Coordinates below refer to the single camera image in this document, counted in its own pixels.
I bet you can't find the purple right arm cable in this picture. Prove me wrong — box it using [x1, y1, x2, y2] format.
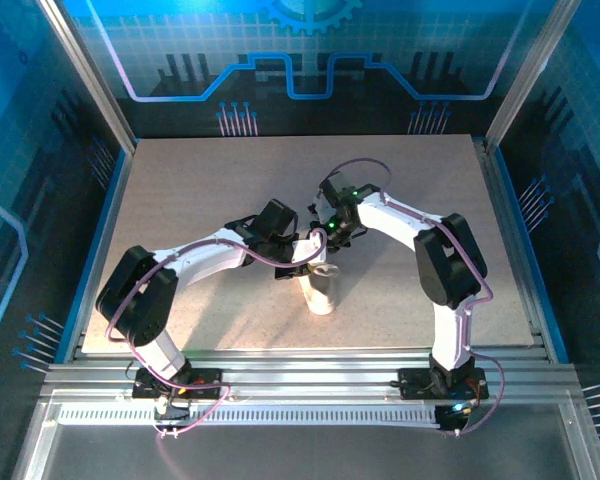
[324, 158, 506, 437]

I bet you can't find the aluminium corner post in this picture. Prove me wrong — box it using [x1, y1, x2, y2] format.
[484, 0, 584, 146]
[37, 0, 137, 154]

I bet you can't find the aluminium left corner post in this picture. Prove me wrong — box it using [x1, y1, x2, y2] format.
[37, 0, 137, 154]

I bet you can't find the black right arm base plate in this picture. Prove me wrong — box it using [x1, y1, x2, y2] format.
[397, 367, 489, 401]

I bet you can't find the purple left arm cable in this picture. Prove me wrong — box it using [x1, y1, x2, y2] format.
[104, 227, 329, 441]

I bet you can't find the aluminium side frame rail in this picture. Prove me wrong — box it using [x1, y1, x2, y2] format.
[472, 139, 551, 361]

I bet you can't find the aluminium right corner post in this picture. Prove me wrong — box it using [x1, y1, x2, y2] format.
[484, 0, 584, 146]

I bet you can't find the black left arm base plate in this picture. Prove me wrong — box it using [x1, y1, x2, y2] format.
[132, 367, 224, 401]

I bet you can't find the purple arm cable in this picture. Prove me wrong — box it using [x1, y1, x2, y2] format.
[324, 158, 506, 437]
[104, 227, 329, 441]

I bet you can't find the aluminium front frame rail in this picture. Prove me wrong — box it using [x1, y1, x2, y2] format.
[39, 348, 581, 401]

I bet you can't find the white slotted cable duct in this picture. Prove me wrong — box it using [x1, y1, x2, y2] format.
[57, 403, 441, 429]

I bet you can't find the white canvas shoe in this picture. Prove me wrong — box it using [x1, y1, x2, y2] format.
[299, 264, 341, 316]

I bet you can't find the black control board with lights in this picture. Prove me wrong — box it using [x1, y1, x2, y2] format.
[435, 399, 481, 435]

